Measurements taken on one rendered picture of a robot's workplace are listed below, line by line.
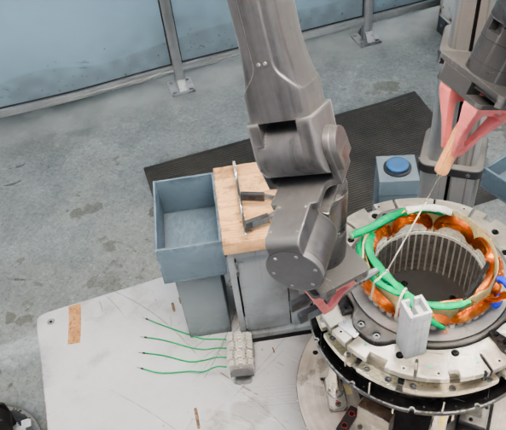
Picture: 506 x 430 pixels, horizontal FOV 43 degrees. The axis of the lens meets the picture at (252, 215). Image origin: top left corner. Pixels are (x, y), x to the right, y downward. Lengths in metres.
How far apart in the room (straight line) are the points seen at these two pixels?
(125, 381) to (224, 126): 1.92
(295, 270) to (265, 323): 0.61
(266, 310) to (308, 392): 0.16
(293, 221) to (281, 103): 0.11
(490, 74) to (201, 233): 0.62
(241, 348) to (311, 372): 0.13
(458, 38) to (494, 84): 0.52
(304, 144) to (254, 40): 0.10
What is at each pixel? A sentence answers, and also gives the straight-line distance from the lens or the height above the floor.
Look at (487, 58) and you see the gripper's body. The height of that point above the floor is 1.45.
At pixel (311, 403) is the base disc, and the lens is 1.16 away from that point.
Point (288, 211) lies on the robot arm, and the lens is 0.62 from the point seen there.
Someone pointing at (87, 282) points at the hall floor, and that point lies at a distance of 2.48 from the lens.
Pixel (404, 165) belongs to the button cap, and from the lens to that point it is 1.18.
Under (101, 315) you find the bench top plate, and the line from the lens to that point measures 1.36.
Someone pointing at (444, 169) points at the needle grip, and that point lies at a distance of 0.79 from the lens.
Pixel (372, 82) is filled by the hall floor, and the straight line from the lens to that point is 3.23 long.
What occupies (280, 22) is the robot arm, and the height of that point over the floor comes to 1.54.
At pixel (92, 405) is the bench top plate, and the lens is 1.25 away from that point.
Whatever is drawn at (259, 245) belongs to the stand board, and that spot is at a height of 1.05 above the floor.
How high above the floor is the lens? 1.83
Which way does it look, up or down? 45 degrees down
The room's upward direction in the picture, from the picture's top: 7 degrees counter-clockwise
